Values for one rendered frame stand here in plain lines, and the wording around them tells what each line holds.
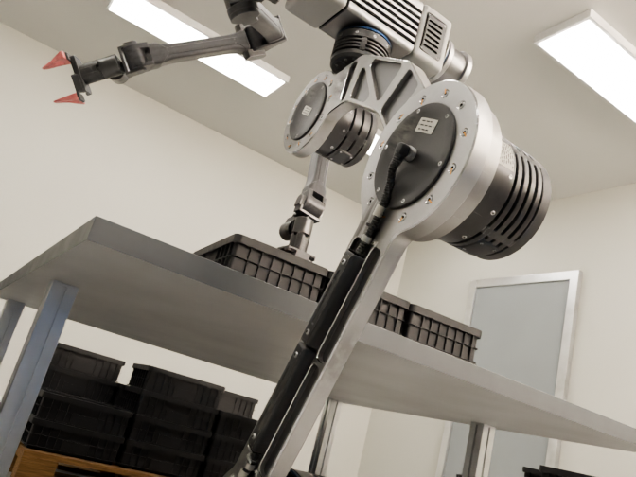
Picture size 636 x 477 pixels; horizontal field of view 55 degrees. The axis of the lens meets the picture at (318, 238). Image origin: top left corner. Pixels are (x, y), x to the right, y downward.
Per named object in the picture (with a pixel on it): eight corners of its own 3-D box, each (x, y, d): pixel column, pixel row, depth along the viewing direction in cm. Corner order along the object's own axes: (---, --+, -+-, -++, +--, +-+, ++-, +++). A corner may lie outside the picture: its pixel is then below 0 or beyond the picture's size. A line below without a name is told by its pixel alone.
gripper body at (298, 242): (274, 253, 181) (281, 230, 183) (302, 264, 186) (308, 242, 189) (287, 251, 176) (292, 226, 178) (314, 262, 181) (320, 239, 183)
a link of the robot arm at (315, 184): (321, 104, 207) (344, 122, 211) (310, 114, 211) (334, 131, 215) (301, 200, 181) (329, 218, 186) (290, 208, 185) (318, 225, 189)
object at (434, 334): (477, 367, 196) (484, 333, 200) (404, 341, 185) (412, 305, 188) (403, 364, 231) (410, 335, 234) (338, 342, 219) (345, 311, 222)
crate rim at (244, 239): (328, 277, 175) (330, 270, 176) (235, 240, 163) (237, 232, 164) (271, 289, 210) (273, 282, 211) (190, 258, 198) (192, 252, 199)
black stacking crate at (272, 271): (320, 309, 172) (329, 272, 176) (224, 274, 161) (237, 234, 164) (263, 315, 207) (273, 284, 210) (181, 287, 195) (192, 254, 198)
